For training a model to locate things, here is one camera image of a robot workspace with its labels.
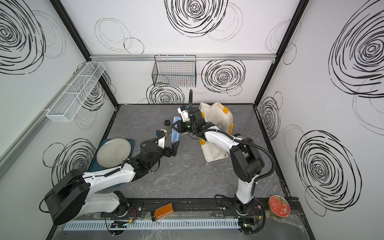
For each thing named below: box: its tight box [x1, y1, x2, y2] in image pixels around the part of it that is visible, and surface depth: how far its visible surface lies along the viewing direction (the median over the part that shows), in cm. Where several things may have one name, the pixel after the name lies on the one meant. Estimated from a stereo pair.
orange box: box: [151, 203, 174, 222], surface depth 71 cm
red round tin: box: [268, 195, 291, 218], surface depth 72 cm
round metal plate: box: [96, 138, 132, 168], surface depth 95 cm
